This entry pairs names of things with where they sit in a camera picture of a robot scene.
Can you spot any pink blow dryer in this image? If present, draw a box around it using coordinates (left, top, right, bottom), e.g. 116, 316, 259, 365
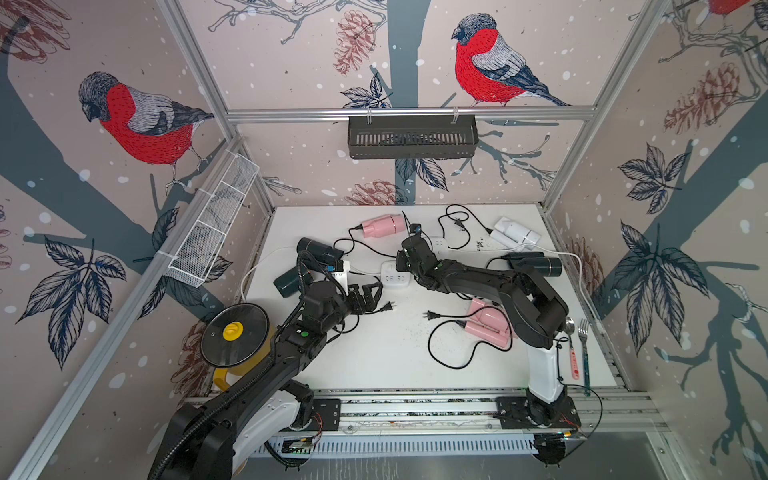
361, 214, 406, 238
464, 299, 512, 349

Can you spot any white cable of right strip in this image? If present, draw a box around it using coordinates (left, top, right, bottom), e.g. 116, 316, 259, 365
446, 242, 592, 325

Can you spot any black metal wall shelf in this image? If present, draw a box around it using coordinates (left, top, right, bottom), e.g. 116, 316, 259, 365
347, 115, 479, 160

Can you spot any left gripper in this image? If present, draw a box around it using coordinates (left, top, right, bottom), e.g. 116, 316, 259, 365
319, 281, 382, 335

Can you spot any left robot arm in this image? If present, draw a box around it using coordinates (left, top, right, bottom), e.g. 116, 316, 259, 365
148, 280, 392, 479

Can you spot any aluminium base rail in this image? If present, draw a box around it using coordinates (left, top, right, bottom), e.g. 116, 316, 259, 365
316, 386, 671, 436

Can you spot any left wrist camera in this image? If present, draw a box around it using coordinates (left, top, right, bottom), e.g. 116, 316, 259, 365
326, 259, 350, 294

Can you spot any yellow pot with lid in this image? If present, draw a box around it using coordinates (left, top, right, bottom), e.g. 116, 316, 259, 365
200, 303, 275, 392

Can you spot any black cord of front pink dryer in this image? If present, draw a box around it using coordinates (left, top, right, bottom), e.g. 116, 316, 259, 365
423, 309, 514, 371

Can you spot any dark folded blow dryer left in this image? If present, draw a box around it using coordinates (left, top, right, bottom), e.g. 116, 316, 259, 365
296, 237, 344, 272

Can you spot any white folded blow dryer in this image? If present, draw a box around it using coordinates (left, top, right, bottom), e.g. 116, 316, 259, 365
490, 217, 541, 251

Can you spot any black cord of dark dryer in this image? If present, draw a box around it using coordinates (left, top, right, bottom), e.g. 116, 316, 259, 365
311, 254, 397, 335
455, 256, 511, 301

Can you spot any spoon with red handle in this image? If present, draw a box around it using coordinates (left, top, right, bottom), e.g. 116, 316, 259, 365
564, 317, 581, 380

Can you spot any dark blow dryer right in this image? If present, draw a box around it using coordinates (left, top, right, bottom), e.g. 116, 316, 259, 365
504, 252, 563, 277

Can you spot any black cord of white dryer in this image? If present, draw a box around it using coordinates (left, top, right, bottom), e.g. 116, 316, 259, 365
437, 203, 496, 250

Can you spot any white wire mesh basket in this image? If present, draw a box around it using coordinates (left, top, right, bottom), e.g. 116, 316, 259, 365
165, 150, 259, 288

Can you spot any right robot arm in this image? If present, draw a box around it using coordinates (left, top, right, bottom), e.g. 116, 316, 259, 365
396, 233, 569, 426

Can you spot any black cord of pink dryer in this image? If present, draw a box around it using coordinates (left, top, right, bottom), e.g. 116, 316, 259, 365
332, 224, 397, 265
423, 309, 514, 371

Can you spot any pink folded blow dryer front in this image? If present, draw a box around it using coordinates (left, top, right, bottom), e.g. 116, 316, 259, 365
464, 299, 512, 349

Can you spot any black cord of back pink dryer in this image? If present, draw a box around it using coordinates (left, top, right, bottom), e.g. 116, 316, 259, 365
332, 224, 397, 265

